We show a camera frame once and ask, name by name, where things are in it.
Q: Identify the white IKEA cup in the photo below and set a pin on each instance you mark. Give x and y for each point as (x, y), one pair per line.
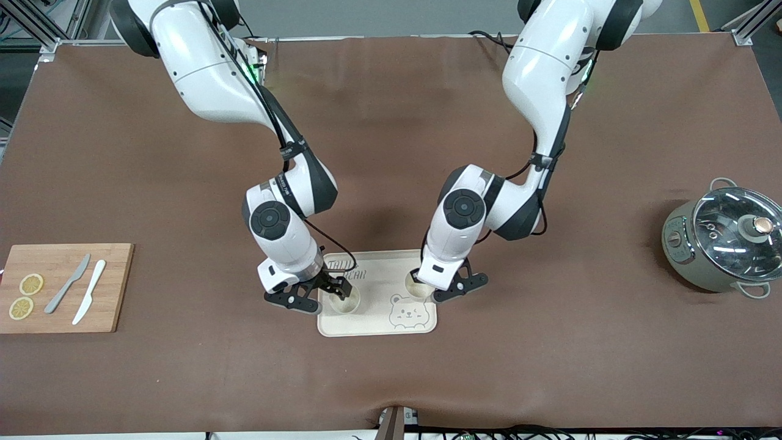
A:
(421, 293)
(347, 307)

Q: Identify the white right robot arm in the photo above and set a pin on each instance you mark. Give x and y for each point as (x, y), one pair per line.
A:
(208, 79)

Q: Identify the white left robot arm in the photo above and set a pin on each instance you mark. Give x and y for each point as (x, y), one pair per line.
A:
(537, 67)

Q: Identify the cream tray with bear print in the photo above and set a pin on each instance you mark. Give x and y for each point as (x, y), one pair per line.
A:
(372, 318)

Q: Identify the brown table cover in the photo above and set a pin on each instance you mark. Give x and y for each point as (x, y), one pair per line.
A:
(391, 122)

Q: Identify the bamboo cutting board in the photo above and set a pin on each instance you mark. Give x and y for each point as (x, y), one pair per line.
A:
(113, 293)

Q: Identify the white plastic knife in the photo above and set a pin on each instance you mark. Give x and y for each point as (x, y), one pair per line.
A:
(93, 281)

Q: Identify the grey plastic knife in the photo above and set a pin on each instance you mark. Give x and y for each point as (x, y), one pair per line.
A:
(78, 272)

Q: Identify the lemon slice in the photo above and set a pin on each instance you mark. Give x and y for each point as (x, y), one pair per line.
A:
(31, 285)
(21, 308)

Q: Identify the grey-green cooking pot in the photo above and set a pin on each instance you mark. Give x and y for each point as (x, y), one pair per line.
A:
(702, 269)

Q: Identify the glass pot lid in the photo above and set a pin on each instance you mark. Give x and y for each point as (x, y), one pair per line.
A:
(727, 244)

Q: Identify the grey table clamp bracket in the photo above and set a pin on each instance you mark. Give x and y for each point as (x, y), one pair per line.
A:
(394, 425)

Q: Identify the aluminium frame profile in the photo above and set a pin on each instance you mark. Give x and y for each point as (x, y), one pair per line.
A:
(742, 38)
(49, 46)

